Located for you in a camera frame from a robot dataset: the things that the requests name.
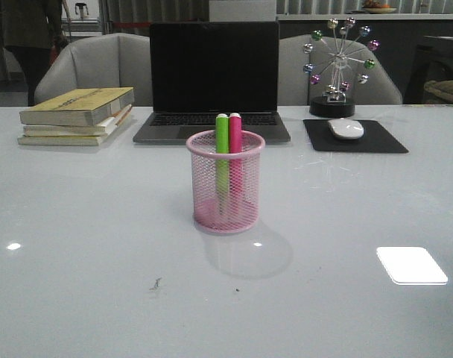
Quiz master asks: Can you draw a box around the pink highlighter pen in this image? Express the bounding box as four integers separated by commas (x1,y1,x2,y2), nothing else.
229,113,242,198

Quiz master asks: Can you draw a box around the green highlighter pen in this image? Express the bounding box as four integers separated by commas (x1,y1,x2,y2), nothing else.
215,113,229,214

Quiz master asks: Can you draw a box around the pink mesh pen holder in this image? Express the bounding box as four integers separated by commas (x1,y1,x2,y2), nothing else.
186,130,265,234

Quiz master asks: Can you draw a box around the grey laptop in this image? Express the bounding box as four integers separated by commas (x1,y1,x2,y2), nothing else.
133,22,291,145

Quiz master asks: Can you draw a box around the white computer mouse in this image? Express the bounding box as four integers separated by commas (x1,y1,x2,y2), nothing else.
327,118,365,139

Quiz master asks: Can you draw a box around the grey armchair right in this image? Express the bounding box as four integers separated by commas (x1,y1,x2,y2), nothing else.
277,34,402,106

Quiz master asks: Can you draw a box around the grey armchair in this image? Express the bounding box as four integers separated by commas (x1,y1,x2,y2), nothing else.
34,33,153,107
277,34,402,106

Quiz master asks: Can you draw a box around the black mouse pad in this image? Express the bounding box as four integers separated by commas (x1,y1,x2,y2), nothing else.
302,118,410,154

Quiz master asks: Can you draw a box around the grey armchair left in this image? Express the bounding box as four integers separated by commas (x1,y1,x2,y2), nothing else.
34,33,153,107

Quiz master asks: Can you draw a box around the ferris wheel desk ornament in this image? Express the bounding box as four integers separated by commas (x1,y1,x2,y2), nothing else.
302,17,380,119

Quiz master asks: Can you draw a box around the top yellow book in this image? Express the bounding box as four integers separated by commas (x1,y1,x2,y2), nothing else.
19,87,134,127

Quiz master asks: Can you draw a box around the middle book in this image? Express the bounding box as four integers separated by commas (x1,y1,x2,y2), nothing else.
23,104,132,136

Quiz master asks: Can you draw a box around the bottom book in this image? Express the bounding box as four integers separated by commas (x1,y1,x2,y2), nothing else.
17,115,131,146

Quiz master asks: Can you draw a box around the fruit bowl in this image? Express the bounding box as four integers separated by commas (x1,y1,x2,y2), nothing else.
362,0,396,14

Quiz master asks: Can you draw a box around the person in dark clothes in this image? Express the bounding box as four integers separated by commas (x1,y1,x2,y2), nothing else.
0,0,68,106

